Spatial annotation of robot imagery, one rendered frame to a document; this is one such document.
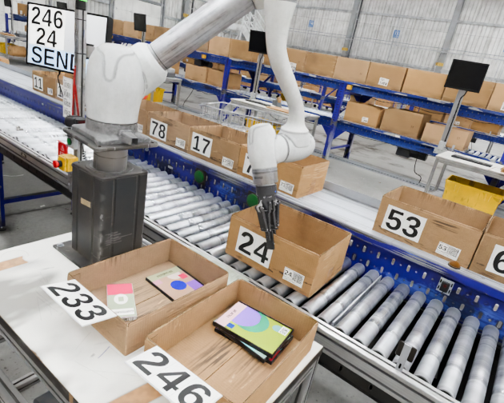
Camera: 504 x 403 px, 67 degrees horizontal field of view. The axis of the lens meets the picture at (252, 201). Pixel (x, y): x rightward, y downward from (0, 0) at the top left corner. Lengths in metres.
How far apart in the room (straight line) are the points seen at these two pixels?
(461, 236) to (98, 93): 1.37
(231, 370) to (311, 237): 0.78
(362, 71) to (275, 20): 5.40
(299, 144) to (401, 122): 4.77
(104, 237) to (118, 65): 0.53
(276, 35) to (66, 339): 1.03
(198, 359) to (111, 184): 0.59
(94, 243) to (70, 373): 0.46
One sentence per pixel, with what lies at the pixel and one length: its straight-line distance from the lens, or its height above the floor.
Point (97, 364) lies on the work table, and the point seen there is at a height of 0.75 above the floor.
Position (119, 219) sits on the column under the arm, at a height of 0.92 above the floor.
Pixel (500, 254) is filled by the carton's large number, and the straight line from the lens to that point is 1.66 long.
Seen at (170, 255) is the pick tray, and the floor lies 0.78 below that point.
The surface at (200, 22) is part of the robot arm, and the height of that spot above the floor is 1.57.
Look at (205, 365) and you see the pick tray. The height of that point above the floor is 0.76.
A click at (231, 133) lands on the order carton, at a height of 1.02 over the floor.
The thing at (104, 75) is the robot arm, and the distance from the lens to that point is 1.22.
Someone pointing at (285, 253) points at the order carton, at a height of 0.87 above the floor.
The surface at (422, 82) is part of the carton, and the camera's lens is 6.31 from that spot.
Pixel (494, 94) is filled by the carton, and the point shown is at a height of 1.58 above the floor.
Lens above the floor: 1.50
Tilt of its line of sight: 21 degrees down
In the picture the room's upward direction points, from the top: 11 degrees clockwise
